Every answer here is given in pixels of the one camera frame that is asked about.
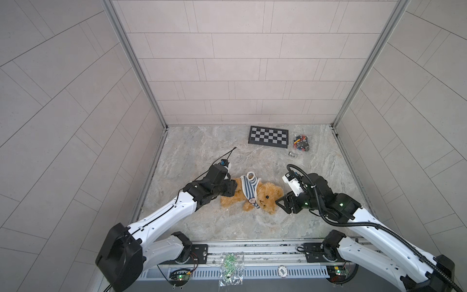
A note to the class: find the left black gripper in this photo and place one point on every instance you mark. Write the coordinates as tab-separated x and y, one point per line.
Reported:
230	189

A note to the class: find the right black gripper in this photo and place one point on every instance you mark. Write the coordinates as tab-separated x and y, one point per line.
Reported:
287	199

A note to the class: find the brown teddy bear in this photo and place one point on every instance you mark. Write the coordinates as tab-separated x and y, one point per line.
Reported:
264	198

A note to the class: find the blue white striped sweater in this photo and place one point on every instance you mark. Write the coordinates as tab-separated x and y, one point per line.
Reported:
250	183

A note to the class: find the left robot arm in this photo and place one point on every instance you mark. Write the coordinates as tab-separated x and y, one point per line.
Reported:
188	200

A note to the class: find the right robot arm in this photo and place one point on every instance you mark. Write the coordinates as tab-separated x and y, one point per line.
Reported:
396	260

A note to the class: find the bag of colourful small parts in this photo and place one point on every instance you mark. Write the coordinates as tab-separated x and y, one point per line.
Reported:
301	142

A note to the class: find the black white chessboard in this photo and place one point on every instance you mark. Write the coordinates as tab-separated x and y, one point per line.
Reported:
272	137

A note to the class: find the round white sticker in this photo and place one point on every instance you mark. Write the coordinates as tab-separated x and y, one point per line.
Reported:
282	271

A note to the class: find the clear bag with green parts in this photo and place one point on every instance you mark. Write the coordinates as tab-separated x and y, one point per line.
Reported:
231	269

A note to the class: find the right circuit board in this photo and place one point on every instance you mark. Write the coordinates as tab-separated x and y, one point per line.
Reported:
337	274

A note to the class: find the circuit board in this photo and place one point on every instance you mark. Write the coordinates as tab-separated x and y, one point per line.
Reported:
337	274
180	277

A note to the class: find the left circuit board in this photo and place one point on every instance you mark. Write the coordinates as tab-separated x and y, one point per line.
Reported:
180	277

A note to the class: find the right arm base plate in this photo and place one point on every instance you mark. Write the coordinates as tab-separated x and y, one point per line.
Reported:
313	252

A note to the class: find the aluminium mounting rail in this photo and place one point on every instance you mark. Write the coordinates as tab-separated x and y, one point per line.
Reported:
255	252

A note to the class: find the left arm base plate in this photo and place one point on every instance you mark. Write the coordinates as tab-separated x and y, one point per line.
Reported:
198	255

